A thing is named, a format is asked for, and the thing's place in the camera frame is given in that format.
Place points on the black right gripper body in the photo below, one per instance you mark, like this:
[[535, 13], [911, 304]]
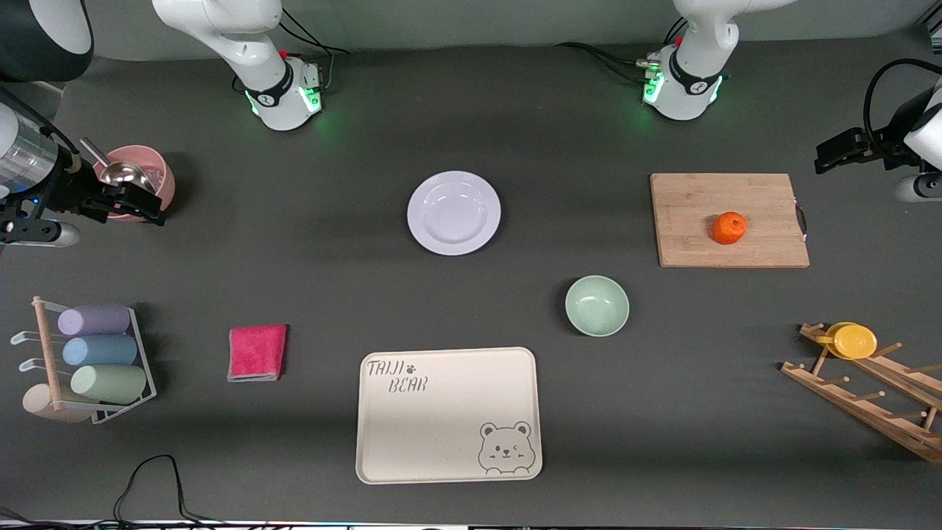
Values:
[[65, 193]]

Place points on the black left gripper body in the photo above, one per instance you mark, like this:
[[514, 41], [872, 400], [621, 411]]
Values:
[[880, 149]]

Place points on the orange mandarin fruit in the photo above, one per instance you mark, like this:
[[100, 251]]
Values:
[[729, 228]]

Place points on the white round plate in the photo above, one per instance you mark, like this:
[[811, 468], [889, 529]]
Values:
[[454, 213]]

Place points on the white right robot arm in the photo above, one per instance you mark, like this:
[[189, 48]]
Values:
[[257, 66]]

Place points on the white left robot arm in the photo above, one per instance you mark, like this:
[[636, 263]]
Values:
[[692, 81]]

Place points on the metal scoop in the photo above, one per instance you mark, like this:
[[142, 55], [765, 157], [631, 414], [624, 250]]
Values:
[[125, 173]]

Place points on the pink ribbed bowl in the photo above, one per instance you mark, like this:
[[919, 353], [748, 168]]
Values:
[[163, 177]]

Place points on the purple cup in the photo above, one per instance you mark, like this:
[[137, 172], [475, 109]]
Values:
[[96, 320]]

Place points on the blue cup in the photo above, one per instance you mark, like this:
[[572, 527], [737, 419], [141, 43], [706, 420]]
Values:
[[101, 351]]

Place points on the wooden cutting board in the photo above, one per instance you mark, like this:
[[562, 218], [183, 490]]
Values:
[[684, 221]]

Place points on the green cup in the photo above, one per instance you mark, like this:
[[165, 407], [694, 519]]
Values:
[[110, 383]]

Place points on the yellow plastic cup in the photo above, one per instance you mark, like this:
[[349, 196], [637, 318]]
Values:
[[854, 341]]

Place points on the pink folded cloth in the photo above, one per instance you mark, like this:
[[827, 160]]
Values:
[[257, 353]]

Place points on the beige cup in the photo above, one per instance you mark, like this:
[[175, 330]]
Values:
[[40, 405]]

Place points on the wooden dish drying rack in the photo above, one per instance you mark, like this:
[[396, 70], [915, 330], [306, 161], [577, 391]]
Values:
[[876, 412]]

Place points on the pale green bowl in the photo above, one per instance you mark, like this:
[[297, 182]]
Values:
[[597, 306]]

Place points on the cream bear print tray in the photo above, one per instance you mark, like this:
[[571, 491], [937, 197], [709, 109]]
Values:
[[441, 427]]

